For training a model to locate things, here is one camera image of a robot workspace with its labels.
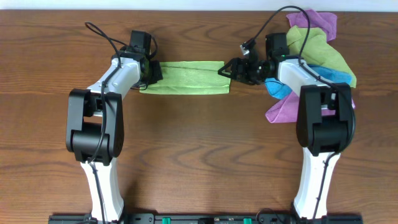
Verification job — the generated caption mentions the light green cloth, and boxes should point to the light green cloth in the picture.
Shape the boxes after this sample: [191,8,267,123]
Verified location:
[140,61,231,95]

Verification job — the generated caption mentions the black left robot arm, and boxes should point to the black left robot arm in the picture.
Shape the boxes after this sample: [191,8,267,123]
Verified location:
[66,30,162,223]

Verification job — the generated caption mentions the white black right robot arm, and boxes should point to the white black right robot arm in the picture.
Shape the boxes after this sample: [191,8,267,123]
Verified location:
[218,33,355,223]

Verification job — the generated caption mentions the blue cloth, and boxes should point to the blue cloth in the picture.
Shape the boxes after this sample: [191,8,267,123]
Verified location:
[265,64,354,100]

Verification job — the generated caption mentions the purple cloth near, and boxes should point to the purple cloth near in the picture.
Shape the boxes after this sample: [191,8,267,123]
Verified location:
[264,90,356,124]

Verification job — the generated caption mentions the purple cloth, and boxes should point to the purple cloth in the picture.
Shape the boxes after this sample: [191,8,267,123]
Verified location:
[264,90,356,124]
[286,9,338,42]

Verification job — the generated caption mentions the olive green cloth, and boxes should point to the olive green cloth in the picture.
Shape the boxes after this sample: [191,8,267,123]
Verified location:
[287,26,357,88]

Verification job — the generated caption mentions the purple cloth far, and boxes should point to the purple cloth far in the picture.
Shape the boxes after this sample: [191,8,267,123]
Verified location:
[286,9,338,42]

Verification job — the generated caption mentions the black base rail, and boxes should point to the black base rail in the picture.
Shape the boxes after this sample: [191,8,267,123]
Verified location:
[48,212,364,224]

